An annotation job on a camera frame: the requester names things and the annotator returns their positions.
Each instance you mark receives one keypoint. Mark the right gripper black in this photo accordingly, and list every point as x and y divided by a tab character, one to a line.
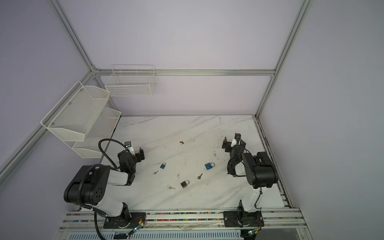
229	144

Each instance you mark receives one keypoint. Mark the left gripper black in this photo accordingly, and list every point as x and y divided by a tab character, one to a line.
137	155

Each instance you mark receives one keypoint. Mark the large blue padlock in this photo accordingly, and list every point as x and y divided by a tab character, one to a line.
209	166

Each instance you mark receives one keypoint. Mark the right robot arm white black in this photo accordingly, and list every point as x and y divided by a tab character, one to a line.
261	175

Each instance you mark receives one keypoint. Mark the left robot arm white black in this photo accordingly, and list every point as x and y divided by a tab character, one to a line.
88	190

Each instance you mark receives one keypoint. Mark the small blue padlock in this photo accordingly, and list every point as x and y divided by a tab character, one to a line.
162	165

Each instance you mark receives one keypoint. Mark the lower white mesh shelf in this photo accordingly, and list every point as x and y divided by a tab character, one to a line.
102	129

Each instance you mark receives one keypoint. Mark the white mesh shelf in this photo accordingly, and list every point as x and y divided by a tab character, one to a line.
102	129
72	118

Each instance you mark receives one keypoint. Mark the black padlock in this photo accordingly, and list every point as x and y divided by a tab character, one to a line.
185	183

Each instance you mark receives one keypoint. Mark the upper white mesh shelf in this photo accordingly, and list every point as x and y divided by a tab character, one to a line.
72	118

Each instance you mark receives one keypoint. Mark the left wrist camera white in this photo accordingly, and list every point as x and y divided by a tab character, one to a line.
128	145

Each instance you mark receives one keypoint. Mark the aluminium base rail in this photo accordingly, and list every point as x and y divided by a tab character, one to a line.
184	225

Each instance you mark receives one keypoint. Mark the white wire basket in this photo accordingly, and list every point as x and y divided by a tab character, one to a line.
131	81

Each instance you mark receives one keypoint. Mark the aluminium frame profile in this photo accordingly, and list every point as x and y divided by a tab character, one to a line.
21	154

